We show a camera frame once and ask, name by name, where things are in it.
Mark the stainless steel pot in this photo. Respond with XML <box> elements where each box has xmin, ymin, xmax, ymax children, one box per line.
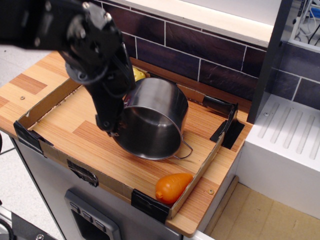
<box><xmin>113</xmin><ymin>77</ymin><xmax>189</xmax><ymax>161</ymax></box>

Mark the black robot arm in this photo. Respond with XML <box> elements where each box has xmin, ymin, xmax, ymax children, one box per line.
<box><xmin>0</xmin><ymin>0</ymin><xmax>136</xmax><ymax>137</ymax></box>

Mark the white toy sink drainboard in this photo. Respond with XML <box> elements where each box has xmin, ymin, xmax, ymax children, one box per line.
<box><xmin>236</xmin><ymin>95</ymin><xmax>320</xmax><ymax>218</ymax></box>

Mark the dark grey vertical post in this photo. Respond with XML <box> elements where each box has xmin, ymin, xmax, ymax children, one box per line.
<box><xmin>247</xmin><ymin>0</ymin><xmax>293</xmax><ymax>124</ymax></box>

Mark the cardboard fence with black tape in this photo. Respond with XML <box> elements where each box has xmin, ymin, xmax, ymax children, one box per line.
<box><xmin>14</xmin><ymin>59</ymin><xmax>252</xmax><ymax>227</ymax></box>

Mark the orange toy carrot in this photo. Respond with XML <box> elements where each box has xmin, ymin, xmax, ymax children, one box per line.
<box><xmin>155</xmin><ymin>173</ymin><xmax>193</xmax><ymax>205</ymax></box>

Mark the grey toy oven front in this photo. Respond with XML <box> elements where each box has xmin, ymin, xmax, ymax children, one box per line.
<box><xmin>64</xmin><ymin>190</ymin><xmax>122</xmax><ymax>240</ymax></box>

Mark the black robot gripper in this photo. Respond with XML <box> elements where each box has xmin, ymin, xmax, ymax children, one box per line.
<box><xmin>60</xmin><ymin>2</ymin><xmax>136</xmax><ymax>137</ymax></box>

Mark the yellow toy potato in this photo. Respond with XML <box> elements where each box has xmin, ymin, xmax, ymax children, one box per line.
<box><xmin>132</xmin><ymin>67</ymin><xmax>146</xmax><ymax>82</ymax></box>

